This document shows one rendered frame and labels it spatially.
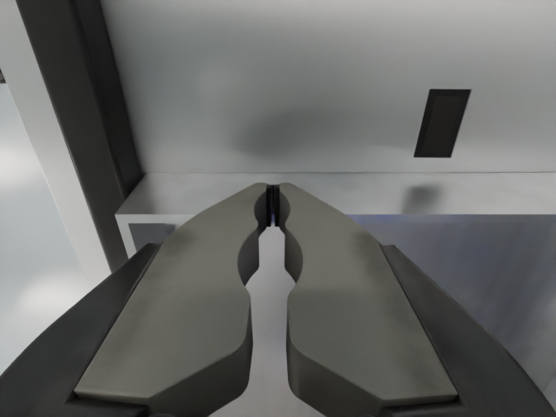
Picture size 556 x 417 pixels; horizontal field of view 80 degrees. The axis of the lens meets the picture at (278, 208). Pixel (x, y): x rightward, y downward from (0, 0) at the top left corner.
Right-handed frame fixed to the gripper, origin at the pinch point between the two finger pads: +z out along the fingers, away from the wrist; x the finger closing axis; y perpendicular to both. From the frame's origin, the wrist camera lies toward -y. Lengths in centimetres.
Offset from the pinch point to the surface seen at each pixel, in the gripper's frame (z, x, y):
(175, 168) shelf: 3.5, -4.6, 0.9
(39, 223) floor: 91, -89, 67
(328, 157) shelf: 3.5, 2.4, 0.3
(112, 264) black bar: 1.4, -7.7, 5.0
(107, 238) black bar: 1.4, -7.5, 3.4
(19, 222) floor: 91, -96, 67
